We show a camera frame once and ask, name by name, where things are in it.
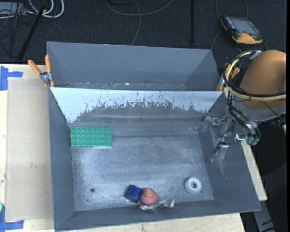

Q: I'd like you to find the blue cube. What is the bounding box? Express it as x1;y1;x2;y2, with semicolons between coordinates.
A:
124;184;144;203

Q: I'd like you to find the pink toy duck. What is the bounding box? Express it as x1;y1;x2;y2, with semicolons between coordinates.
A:
140;187;159;206

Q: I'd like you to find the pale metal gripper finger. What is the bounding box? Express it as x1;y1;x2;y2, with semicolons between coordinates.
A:
197;114;228;133
209;141;230;163

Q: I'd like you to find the brown cardboard board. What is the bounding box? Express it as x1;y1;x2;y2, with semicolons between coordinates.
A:
4;77;55;223

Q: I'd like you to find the white ring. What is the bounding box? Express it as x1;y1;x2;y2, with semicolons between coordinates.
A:
184;176;203;195

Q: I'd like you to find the grey metal bin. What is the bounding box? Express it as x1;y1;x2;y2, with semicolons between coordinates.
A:
46;41;262;232

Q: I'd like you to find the green studded flat block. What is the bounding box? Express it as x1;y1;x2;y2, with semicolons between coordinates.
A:
70;126;113;150

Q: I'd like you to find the clear plastic wrapper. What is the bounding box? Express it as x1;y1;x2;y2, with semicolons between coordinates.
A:
139;199;176;211

